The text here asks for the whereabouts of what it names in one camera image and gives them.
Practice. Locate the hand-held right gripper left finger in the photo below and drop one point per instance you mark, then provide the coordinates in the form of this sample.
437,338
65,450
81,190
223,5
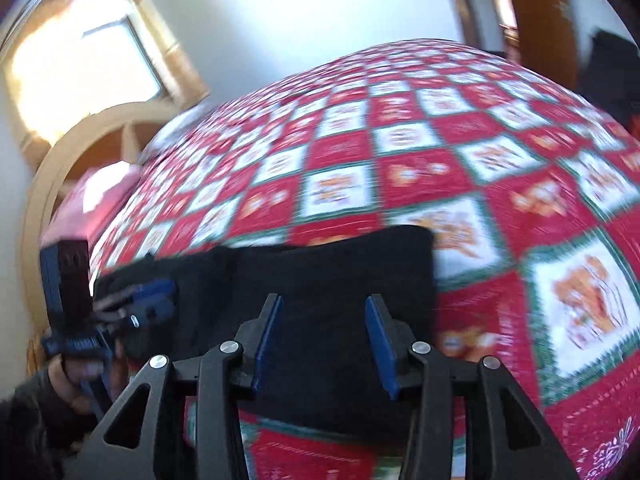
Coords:
265,340

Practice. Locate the person's left hand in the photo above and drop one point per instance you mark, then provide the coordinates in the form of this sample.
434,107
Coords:
80,380

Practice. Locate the cream wooden headboard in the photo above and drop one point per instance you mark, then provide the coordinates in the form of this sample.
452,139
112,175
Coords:
55,180

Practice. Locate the black pants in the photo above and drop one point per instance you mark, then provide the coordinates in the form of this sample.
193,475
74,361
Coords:
325,310

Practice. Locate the black folding chair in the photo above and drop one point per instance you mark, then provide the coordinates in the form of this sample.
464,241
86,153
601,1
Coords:
612,70

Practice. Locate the pink pillow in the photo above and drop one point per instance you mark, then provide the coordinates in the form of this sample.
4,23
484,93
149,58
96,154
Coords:
95,205

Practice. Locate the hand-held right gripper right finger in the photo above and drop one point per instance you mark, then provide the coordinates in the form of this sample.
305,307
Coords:
382,345

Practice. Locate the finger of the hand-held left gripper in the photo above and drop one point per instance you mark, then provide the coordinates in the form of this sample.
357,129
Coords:
150,292
145,317

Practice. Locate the window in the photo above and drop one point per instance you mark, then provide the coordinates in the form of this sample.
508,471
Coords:
85,65

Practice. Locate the brown wooden door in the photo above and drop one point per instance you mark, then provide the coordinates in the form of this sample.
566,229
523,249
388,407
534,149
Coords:
540,10

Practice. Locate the person's left forearm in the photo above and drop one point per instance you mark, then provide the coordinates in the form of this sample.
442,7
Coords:
35,435

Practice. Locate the red printed bed sheet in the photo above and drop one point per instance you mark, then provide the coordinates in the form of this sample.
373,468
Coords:
450,170

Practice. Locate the narrow yellow curtain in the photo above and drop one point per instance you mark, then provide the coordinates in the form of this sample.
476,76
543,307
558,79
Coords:
165,45

